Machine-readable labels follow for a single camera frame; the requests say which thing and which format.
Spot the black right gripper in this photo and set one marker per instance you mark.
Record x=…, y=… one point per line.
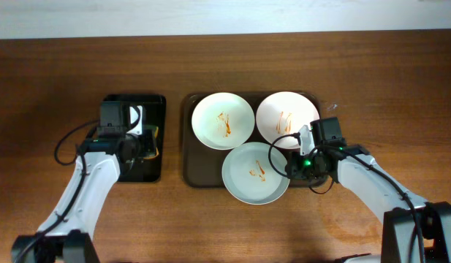
x=296, y=170

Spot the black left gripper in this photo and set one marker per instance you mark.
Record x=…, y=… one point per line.
x=145, y=142

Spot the green and yellow sponge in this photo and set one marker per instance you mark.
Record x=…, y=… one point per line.
x=150, y=134

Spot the pink-rimmed plate with sauce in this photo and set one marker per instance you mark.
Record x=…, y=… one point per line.
x=284, y=113

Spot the pale blue plate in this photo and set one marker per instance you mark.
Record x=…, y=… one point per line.
x=252, y=173

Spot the white plate with sauce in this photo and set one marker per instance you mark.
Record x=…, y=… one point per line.
x=223, y=121

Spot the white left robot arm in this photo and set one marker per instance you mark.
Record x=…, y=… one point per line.
x=68, y=231

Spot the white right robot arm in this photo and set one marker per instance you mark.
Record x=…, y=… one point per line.
x=414, y=229

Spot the black water tray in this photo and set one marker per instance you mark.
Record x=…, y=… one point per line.
x=154, y=112

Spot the brown serving tray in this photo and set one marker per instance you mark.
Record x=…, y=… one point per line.
x=202, y=165

